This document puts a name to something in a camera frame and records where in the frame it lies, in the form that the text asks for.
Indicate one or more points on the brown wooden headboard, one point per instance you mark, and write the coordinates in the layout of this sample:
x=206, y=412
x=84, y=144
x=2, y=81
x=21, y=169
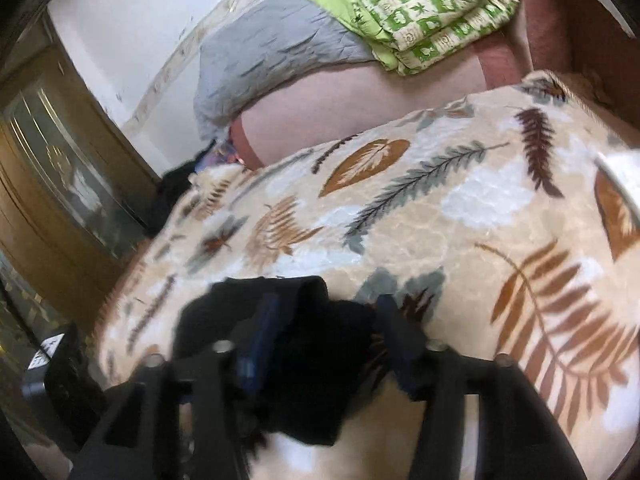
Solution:
x=605, y=37

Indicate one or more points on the green patterned folded quilt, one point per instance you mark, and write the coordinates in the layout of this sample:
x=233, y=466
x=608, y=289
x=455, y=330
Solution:
x=409, y=36

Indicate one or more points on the wooden wardrobe with glass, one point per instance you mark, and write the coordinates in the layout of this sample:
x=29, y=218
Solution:
x=75, y=194

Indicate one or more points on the grey quilted blanket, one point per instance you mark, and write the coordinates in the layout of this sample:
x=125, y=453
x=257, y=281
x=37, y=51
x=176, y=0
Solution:
x=268, y=45

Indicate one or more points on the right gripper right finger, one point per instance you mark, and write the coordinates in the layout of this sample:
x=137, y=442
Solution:
x=518, y=437

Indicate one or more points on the pink mattress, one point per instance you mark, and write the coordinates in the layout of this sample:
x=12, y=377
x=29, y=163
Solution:
x=342, y=100

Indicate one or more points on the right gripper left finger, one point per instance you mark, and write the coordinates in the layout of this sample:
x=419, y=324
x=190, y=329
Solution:
x=139, y=435

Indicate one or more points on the black pants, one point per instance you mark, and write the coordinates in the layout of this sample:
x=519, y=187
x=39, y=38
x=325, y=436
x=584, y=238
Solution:
x=302, y=358

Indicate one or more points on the beige leaf-pattern blanket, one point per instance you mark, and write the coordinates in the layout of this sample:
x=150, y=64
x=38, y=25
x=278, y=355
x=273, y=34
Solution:
x=488, y=219

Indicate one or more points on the dark clothes pile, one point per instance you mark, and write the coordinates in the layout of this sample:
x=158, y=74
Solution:
x=176, y=182

